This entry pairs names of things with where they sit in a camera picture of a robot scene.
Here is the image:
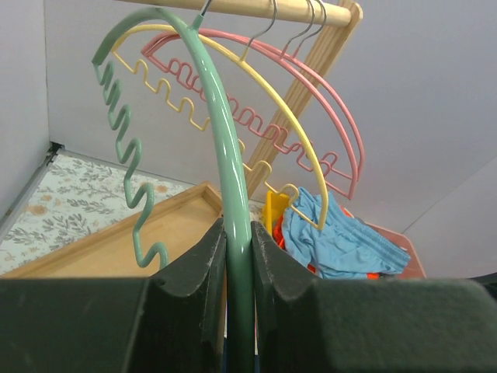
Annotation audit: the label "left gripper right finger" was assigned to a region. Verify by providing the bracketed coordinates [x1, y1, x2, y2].
[252, 222, 496, 372]

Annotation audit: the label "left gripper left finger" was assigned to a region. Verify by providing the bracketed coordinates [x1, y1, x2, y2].
[1, 220, 227, 372]

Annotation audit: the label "green wavy hanger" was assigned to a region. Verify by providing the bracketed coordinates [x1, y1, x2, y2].
[92, 7, 255, 372]

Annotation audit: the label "light blue shorts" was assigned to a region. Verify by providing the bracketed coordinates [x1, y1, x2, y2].
[282, 187, 411, 280]

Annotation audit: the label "orange shorts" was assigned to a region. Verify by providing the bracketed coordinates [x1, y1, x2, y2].
[262, 205, 381, 280]

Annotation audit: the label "pink wavy hanger front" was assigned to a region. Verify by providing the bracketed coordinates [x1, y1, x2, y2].
[141, 31, 364, 198]

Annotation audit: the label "pink wavy hanger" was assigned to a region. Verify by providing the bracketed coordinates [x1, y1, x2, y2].
[141, 31, 364, 198]
[153, 33, 367, 183]

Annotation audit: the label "yellow wavy hanger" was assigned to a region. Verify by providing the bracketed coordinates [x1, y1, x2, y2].
[110, 24, 329, 230]

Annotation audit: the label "pink wavy hanger rear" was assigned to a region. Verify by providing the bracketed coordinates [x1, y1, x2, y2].
[153, 33, 367, 183]

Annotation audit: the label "wooden clothes rack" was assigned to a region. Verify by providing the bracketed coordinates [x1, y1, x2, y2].
[5, 1, 363, 277]

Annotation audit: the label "pink divided tray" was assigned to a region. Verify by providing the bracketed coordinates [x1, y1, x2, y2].
[366, 222, 426, 279]

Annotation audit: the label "yellow plastic bin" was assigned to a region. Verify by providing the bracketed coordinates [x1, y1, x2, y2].
[262, 191, 290, 235]

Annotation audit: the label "floral table mat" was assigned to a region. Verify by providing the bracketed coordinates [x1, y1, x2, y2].
[0, 152, 199, 266]

